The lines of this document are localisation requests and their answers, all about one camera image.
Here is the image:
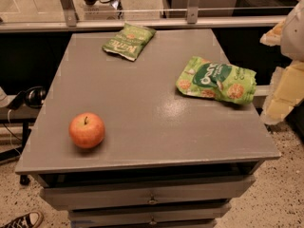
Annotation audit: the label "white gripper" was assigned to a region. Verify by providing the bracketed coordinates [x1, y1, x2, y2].
[260, 1, 304, 124]

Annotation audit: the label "green rice chip bag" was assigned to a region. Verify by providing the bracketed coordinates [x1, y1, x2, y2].
[176, 56, 257, 105]

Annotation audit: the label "green kettle chip bag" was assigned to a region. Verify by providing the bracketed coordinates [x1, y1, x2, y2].
[102, 23, 156, 62]

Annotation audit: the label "red apple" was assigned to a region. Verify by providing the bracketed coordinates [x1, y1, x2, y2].
[68, 112, 105, 149]

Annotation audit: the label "grey side shelf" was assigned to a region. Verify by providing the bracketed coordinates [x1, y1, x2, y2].
[253, 85, 270, 108]

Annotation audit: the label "grey drawer cabinet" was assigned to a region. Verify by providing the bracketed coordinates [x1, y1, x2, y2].
[16, 29, 279, 213]

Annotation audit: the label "top grey drawer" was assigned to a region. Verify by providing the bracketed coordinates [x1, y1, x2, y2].
[41, 175, 256, 210]

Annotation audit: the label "grey drawer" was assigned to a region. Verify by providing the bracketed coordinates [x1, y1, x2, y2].
[69, 203, 231, 228]
[41, 175, 256, 210]

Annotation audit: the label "lower grey drawer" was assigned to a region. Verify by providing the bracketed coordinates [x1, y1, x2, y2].
[69, 203, 231, 228]

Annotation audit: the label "black headphones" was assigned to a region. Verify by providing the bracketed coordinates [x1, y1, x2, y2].
[8, 86, 47, 110]

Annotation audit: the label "black side stand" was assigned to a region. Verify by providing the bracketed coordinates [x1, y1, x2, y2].
[0, 93, 41, 186]

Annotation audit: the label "black white sneaker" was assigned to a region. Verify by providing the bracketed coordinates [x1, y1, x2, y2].
[0, 211, 44, 228]

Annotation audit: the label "white box with cables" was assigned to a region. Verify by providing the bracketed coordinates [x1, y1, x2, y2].
[82, 0, 123, 20]

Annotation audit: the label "metal railing frame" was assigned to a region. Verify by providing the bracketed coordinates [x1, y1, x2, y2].
[0, 0, 301, 33]

